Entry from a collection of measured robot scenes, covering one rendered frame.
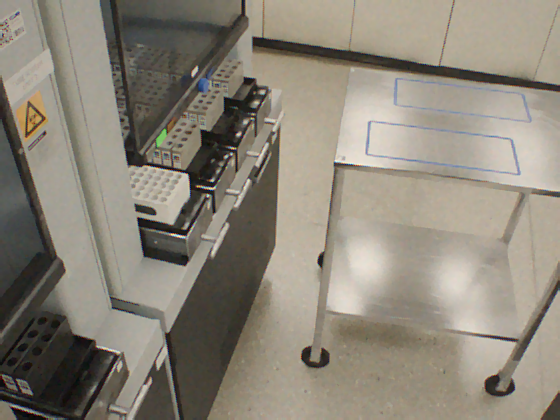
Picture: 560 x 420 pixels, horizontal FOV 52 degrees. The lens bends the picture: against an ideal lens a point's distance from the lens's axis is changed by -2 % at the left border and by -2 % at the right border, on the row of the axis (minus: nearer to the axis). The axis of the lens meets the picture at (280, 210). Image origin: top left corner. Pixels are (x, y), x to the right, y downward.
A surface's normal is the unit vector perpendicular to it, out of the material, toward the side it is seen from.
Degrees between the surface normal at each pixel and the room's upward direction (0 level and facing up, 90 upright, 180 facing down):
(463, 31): 90
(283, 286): 0
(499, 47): 90
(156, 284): 0
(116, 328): 0
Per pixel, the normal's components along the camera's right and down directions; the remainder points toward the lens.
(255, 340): 0.04, -0.75
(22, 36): 0.96, 0.20
